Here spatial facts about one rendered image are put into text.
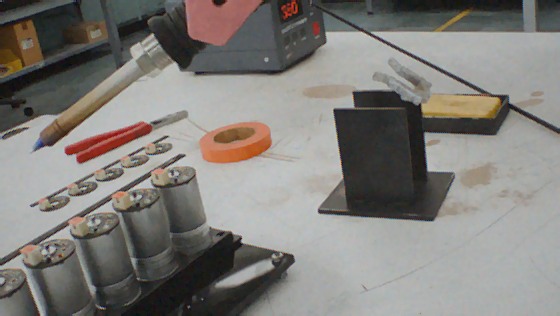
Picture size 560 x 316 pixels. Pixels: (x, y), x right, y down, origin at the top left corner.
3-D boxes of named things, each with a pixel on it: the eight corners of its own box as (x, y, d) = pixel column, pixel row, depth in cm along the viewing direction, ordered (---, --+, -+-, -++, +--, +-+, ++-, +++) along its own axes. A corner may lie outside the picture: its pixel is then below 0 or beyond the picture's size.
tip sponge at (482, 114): (510, 110, 53) (509, 92, 52) (495, 135, 49) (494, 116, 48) (424, 108, 57) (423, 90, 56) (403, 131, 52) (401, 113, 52)
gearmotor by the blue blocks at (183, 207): (223, 249, 37) (204, 167, 35) (195, 271, 36) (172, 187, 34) (192, 241, 39) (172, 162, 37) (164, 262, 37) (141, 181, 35)
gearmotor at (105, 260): (154, 302, 33) (128, 214, 31) (120, 328, 32) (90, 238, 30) (123, 291, 35) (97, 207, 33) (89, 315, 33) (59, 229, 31)
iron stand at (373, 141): (398, 267, 41) (482, 153, 35) (284, 191, 42) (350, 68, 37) (423, 220, 46) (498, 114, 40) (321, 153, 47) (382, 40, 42)
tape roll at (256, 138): (190, 150, 57) (187, 137, 56) (252, 129, 59) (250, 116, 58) (218, 170, 52) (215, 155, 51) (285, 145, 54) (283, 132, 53)
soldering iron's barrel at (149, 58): (53, 160, 26) (176, 65, 26) (28, 132, 26) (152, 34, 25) (59, 148, 28) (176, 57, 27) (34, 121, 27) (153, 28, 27)
